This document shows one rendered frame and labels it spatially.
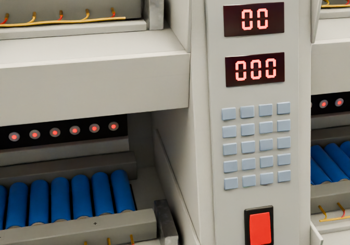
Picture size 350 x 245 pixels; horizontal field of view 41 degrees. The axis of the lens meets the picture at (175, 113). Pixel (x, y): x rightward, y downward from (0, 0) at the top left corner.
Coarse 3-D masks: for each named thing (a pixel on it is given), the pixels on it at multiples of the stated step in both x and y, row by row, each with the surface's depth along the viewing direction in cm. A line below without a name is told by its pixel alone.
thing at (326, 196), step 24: (312, 96) 54; (336, 96) 55; (312, 120) 55; (336, 120) 56; (312, 144) 54; (336, 144) 55; (312, 168) 50; (336, 168) 50; (312, 192) 46; (336, 192) 46; (312, 216) 46; (336, 216) 46; (312, 240) 38; (336, 240) 44
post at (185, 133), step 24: (192, 0) 32; (192, 24) 33; (192, 48) 33; (192, 72) 33; (192, 96) 34; (168, 120) 44; (192, 120) 35; (168, 144) 45; (192, 144) 36; (192, 168) 36; (192, 192) 37; (192, 216) 38
